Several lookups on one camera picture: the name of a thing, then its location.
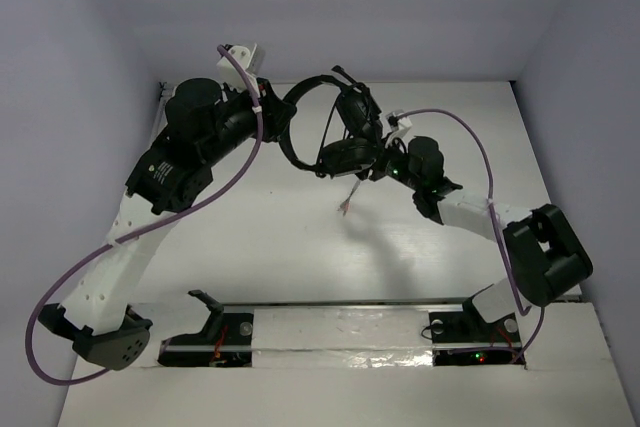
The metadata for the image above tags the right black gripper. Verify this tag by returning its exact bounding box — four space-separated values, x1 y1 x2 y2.
343 132 423 192

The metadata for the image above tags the black over-ear headphones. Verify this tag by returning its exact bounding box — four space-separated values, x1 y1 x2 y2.
279 65 384 180

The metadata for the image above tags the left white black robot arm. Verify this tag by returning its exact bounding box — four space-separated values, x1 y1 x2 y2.
27 78 297 373

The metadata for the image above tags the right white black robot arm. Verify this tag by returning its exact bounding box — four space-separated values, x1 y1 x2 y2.
371 137 593 340

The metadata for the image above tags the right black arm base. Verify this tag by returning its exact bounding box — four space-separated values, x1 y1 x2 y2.
420 311 524 367

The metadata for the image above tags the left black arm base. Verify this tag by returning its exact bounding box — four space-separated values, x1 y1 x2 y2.
158 312 254 368

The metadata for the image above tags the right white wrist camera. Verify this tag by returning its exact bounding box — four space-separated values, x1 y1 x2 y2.
385 110 413 143

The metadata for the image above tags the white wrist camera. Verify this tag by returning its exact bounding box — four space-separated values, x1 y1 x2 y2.
385 110 413 143
216 43 265 91

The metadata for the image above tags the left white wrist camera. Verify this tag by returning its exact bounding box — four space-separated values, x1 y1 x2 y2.
216 43 265 91

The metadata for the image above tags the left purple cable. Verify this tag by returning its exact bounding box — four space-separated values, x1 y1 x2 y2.
25 45 265 386

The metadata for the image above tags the purple cable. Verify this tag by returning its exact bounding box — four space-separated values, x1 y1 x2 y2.
389 109 547 366
25 45 265 386

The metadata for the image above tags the aluminium mounting rail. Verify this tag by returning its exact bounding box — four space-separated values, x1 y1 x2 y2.
214 295 584 309

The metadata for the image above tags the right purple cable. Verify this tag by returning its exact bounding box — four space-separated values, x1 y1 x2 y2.
389 109 547 366

